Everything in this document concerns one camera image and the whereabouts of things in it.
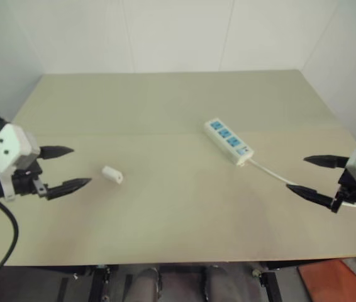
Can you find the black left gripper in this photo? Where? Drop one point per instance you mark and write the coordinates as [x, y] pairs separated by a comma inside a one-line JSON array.
[[24, 184]]

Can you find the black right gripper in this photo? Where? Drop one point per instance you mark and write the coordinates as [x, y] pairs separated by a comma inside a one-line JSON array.
[[351, 188]]

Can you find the white plug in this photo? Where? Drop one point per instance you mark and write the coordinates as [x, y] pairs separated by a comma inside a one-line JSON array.
[[112, 175]]

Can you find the white power strip blue sockets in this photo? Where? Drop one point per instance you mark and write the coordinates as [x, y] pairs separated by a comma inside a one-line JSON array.
[[228, 140]]

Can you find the orange floor mat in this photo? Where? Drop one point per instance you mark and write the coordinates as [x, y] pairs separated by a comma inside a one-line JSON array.
[[338, 280]]

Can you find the dark rounded shape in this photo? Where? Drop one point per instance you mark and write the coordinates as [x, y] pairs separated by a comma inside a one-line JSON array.
[[146, 284]]

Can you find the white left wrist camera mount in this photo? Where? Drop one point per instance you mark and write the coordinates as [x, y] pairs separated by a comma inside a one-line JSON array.
[[8, 146]]

